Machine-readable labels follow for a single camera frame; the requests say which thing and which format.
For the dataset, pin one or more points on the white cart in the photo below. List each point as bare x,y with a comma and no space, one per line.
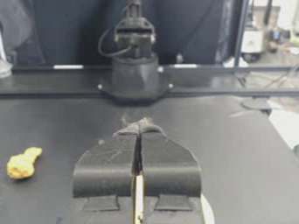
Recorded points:
252,40

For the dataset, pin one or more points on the black metal frame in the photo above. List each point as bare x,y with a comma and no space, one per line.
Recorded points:
51,89

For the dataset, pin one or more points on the white flat board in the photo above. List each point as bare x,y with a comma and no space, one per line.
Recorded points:
285,125

